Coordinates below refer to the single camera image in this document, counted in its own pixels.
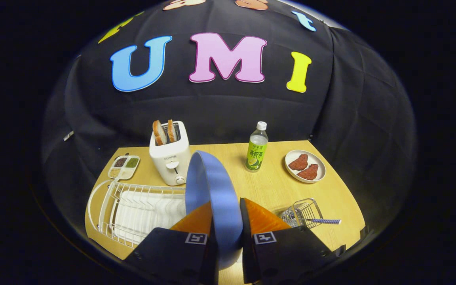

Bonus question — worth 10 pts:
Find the green label drink bottle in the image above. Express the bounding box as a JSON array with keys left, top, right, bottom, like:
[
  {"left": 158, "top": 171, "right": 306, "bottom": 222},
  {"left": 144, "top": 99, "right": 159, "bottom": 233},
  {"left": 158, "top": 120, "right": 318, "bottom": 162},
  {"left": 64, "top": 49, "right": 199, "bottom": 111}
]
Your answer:
[{"left": 245, "top": 121, "right": 269, "bottom": 173}]

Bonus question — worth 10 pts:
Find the black backdrop cloth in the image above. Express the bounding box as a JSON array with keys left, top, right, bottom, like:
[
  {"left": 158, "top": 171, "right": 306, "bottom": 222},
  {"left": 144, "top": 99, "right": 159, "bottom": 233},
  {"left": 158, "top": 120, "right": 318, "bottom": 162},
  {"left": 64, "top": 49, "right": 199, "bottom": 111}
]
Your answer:
[{"left": 40, "top": 0, "right": 417, "bottom": 246}]

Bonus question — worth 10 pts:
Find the white toaster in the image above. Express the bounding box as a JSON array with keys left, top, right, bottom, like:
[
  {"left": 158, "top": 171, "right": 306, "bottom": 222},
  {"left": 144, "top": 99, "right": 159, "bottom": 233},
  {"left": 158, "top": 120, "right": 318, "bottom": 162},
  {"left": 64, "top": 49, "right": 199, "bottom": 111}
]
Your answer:
[{"left": 149, "top": 121, "right": 192, "bottom": 186}]

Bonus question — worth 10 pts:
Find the white round dish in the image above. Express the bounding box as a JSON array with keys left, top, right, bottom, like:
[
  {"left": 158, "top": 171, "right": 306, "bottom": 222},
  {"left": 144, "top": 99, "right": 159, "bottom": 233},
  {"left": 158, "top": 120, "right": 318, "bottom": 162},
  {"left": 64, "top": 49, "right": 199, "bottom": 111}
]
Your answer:
[{"left": 285, "top": 150, "right": 327, "bottom": 184}]

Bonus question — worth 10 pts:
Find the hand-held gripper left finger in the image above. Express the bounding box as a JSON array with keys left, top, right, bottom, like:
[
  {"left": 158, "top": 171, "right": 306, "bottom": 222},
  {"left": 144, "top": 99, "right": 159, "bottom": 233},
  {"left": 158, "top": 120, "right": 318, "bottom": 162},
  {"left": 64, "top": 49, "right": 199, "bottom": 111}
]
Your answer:
[{"left": 123, "top": 201, "right": 219, "bottom": 285}]

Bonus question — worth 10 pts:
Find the metal spoon with checked handle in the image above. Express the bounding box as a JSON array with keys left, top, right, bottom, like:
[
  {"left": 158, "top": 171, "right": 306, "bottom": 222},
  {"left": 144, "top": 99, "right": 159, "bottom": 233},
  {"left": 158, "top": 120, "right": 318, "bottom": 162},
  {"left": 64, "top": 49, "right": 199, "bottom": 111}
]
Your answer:
[{"left": 291, "top": 217, "right": 342, "bottom": 225}]

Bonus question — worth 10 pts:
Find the white wire dish rack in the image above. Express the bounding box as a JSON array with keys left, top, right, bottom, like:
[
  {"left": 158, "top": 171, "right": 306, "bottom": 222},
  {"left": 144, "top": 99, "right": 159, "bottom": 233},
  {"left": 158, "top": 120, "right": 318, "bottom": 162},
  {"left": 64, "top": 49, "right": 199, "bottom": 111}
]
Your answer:
[{"left": 87, "top": 180, "right": 187, "bottom": 249}]

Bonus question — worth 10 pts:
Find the blue plate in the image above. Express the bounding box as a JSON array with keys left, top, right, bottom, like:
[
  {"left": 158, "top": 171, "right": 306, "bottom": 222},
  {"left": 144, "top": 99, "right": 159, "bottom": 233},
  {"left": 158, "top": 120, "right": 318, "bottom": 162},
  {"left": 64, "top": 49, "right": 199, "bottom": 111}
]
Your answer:
[{"left": 185, "top": 150, "right": 243, "bottom": 270}]

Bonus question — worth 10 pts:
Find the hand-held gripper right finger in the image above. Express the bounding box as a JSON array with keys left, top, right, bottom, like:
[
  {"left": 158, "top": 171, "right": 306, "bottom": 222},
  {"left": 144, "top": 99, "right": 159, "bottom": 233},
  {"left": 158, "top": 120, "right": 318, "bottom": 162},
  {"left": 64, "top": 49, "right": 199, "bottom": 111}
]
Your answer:
[{"left": 239, "top": 197, "right": 345, "bottom": 285}]

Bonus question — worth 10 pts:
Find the toasted bread slice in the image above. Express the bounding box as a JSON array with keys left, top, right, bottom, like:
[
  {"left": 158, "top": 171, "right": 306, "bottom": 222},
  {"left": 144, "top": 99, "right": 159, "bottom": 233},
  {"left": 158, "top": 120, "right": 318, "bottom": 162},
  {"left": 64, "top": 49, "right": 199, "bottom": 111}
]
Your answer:
[
  {"left": 152, "top": 120, "right": 167, "bottom": 146},
  {"left": 167, "top": 119, "right": 178, "bottom": 143}
]

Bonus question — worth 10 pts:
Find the metal wire basket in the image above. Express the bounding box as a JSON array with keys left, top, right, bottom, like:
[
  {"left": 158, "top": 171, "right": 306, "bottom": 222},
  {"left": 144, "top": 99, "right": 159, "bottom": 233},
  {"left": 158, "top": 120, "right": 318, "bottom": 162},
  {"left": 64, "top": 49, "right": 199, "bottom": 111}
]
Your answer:
[{"left": 279, "top": 198, "right": 324, "bottom": 229}]

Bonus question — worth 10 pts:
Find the white divided seasoning tray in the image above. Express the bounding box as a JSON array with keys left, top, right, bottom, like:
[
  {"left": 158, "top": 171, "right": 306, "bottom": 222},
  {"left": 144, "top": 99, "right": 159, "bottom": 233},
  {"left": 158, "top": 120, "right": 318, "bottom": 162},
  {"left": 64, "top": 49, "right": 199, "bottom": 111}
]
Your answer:
[{"left": 108, "top": 155, "right": 141, "bottom": 181}]

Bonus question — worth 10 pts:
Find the red meat slice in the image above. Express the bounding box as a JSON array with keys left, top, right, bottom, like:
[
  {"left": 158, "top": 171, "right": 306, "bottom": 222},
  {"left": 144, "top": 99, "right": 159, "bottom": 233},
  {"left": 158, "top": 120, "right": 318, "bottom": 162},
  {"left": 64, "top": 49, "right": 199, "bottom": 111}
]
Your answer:
[
  {"left": 288, "top": 154, "right": 309, "bottom": 171},
  {"left": 297, "top": 163, "right": 319, "bottom": 181}
]

